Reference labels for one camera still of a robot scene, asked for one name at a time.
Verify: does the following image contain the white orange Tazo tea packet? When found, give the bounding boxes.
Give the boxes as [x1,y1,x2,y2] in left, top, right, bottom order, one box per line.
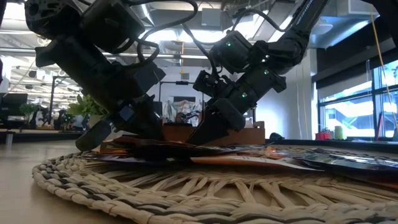
[190,155,323,172]

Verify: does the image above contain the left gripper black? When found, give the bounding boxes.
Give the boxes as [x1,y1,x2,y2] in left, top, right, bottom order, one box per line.
[34,37,165,152]

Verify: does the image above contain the large black framed window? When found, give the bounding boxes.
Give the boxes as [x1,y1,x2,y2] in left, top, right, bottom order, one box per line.
[317,58,398,139]

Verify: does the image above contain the yellow cord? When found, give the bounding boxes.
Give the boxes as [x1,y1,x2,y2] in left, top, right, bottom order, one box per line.
[369,11,398,131]

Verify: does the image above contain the wooden divided organiser box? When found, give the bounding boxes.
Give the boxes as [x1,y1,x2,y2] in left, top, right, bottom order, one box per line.
[163,121,266,146]

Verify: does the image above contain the long ceiling tube light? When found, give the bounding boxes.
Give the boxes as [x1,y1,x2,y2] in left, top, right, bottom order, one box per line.
[0,48,209,62]

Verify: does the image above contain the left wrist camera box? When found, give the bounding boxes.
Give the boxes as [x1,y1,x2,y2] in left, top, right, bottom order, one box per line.
[123,60,167,98]

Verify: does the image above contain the black camera gantry frame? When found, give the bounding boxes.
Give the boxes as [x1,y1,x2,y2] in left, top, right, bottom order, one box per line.
[48,75,83,125]
[158,80,206,103]

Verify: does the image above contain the round woven straw placemat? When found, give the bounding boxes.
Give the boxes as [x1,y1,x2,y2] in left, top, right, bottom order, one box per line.
[32,144,398,224]

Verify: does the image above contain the grey window roller blind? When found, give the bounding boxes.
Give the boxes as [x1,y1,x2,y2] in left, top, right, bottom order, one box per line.
[317,79,374,102]

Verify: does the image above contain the small distant green plant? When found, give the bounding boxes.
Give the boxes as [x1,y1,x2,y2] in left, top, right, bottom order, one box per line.
[19,102,39,118]

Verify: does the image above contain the plain orange tea packet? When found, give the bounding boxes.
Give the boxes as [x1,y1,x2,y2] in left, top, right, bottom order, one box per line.
[99,141,129,155]

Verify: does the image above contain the background black robot arms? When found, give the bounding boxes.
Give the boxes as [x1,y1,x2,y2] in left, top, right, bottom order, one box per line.
[30,107,85,131]

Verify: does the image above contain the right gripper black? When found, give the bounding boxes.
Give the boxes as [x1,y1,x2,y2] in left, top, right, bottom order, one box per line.
[186,63,287,146]

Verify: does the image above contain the white ceiling duct hood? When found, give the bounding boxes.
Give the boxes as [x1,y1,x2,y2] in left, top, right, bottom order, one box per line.
[310,0,379,49]

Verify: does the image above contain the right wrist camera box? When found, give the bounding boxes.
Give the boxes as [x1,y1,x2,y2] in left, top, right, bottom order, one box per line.
[192,70,234,98]

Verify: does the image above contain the dark brown tea packet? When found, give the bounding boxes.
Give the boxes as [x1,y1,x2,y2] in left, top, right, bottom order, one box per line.
[102,136,249,156]

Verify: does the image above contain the grey ceiling box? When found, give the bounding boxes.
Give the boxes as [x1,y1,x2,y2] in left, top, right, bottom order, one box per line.
[201,7,223,27]

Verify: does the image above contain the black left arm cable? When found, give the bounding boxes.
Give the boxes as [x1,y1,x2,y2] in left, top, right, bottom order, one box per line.
[114,0,200,71]

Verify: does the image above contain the green plant in white pot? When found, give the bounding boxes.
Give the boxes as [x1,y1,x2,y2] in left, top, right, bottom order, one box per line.
[67,95,108,131]

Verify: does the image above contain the black distant monitor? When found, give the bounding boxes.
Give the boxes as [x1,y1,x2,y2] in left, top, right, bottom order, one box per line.
[0,92,29,118]

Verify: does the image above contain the pale draped cloth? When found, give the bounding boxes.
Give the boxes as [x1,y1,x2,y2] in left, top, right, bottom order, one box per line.
[163,100,203,125]

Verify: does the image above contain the purple tea packet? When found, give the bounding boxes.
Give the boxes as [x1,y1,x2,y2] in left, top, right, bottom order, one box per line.
[90,154,175,166]

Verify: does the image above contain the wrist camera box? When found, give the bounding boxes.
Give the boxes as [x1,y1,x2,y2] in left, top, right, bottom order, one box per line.
[192,70,234,98]
[123,60,167,98]

